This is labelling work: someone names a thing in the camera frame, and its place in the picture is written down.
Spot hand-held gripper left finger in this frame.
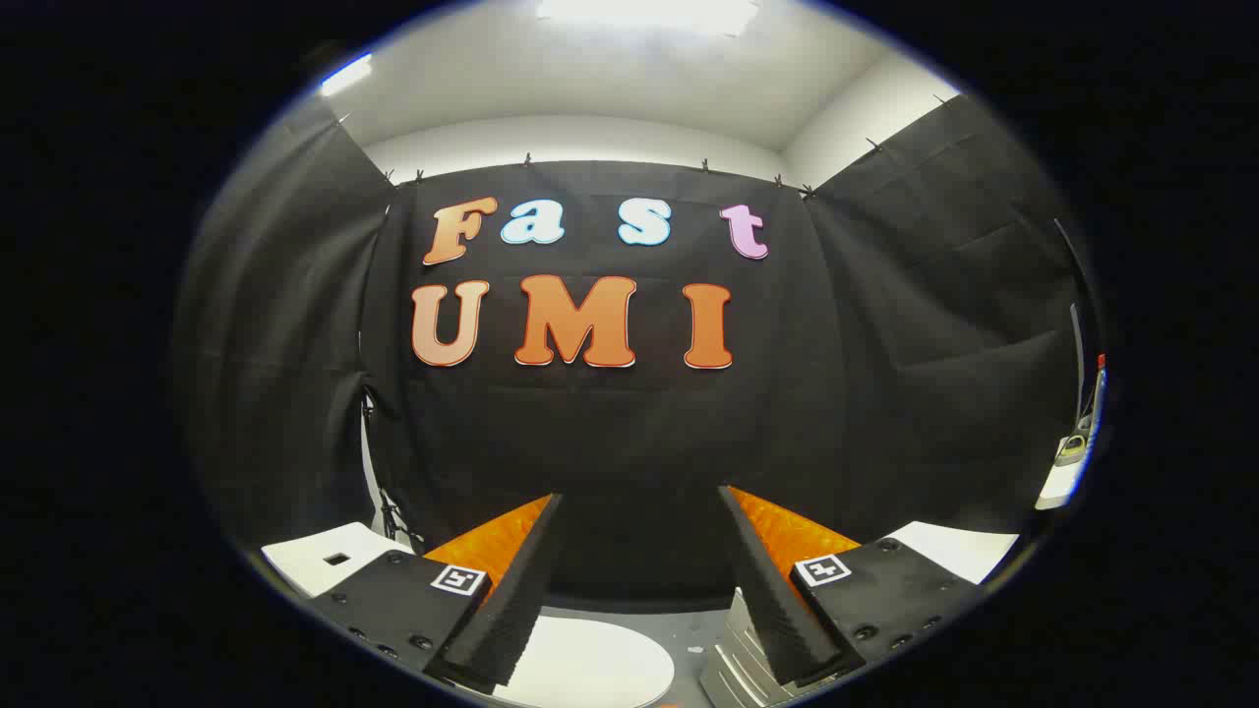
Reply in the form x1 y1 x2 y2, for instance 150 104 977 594
307 492 565 695

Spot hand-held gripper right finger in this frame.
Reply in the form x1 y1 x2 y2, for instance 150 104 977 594
716 484 981 689

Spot white toilet lid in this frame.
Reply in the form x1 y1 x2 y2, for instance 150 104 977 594
492 615 677 707

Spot black backdrop cloth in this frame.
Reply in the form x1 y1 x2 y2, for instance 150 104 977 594
177 93 1095 616

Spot white box with square hole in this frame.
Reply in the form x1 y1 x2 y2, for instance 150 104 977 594
261 521 414 599

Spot white side table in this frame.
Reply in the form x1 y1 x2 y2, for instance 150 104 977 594
1033 460 1089 512

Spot small ceiling light panel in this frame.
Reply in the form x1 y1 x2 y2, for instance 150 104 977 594
320 53 375 97

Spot large ceiling light panel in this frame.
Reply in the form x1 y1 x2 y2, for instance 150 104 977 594
536 0 763 36

